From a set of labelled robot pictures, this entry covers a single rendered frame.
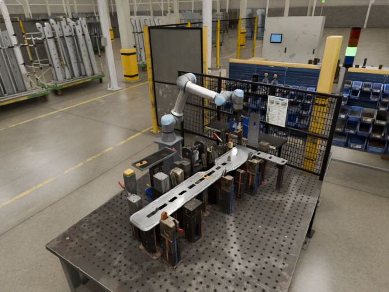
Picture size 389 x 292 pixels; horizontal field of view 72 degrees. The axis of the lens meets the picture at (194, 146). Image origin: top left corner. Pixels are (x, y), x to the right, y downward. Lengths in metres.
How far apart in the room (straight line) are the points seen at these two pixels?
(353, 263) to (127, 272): 2.17
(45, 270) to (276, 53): 7.99
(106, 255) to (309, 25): 7.93
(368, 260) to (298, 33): 6.80
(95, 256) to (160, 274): 0.49
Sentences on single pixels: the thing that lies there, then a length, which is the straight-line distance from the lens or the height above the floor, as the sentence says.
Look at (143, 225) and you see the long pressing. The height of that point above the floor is 1.00.
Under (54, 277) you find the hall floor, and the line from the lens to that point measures 3.08.
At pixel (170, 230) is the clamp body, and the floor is 1.04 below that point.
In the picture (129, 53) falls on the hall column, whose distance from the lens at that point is 9.77.
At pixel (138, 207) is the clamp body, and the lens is 1.93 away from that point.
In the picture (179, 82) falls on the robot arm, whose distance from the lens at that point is 2.30.
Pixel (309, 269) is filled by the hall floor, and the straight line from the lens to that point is 2.99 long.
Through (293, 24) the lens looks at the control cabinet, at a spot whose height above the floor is 1.80.
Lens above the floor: 2.21
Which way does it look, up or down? 27 degrees down
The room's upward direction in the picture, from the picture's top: 1 degrees counter-clockwise
